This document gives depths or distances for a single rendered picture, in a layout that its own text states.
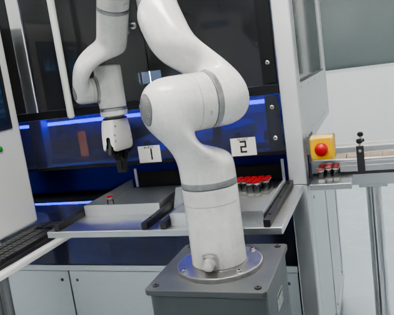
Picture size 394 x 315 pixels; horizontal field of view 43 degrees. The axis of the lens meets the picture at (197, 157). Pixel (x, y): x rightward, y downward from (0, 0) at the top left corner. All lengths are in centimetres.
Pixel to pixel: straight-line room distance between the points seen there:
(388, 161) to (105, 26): 97
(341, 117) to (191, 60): 521
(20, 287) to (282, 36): 146
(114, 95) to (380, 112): 494
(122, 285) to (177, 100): 116
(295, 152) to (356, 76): 460
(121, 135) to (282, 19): 61
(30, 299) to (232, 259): 134
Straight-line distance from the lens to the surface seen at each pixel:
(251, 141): 165
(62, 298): 218
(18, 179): 194
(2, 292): 207
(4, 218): 188
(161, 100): 97
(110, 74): 155
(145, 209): 154
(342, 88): 621
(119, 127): 157
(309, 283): 177
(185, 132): 98
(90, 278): 206
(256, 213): 131
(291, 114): 161
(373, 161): 173
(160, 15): 112
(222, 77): 104
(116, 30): 145
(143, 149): 178
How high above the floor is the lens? 129
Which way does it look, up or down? 10 degrees down
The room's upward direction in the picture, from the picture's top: 8 degrees counter-clockwise
